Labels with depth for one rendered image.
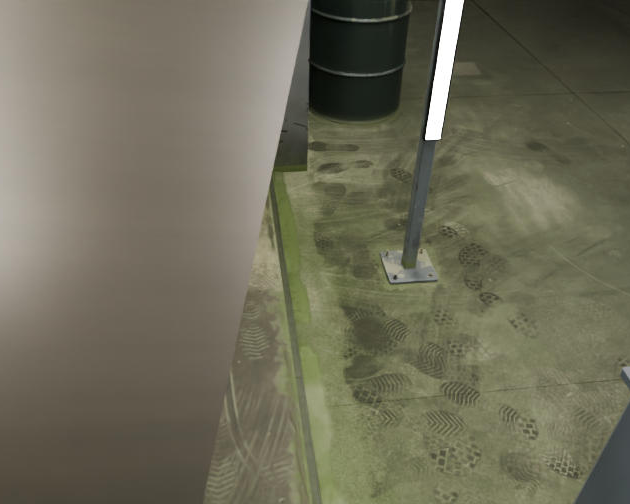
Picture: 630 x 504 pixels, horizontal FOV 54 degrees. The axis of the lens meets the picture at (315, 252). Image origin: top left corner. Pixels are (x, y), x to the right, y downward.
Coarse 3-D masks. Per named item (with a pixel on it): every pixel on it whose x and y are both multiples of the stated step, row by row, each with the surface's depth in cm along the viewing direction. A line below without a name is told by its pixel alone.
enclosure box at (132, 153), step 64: (0, 0) 43; (64, 0) 44; (128, 0) 45; (192, 0) 46; (256, 0) 47; (0, 64) 45; (64, 64) 46; (128, 64) 47; (192, 64) 48; (256, 64) 50; (0, 128) 48; (64, 128) 49; (128, 128) 50; (192, 128) 52; (256, 128) 53; (0, 192) 51; (64, 192) 53; (128, 192) 54; (192, 192) 56; (256, 192) 57; (0, 256) 55; (64, 256) 57; (128, 256) 58; (192, 256) 60; (0, 320) 59; (64, 320) 61; (128, 320) 63; (192, 320) 65; (0, 384) 64; (64, 384) 67; (128, 384) 69; (192, 384) 71; (0, 448) 70; (64, 448) 73; (128, 448) 76; (192, 448) 79
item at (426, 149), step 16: (432, 64) 199; (432, 144) 215; (416, 160) 223; (432, 160) 219; (416, 176) 224; (416, 192) 227; (416, 208) 231; (416, 224) 236; (416, 240) 241; (416, 256) 246
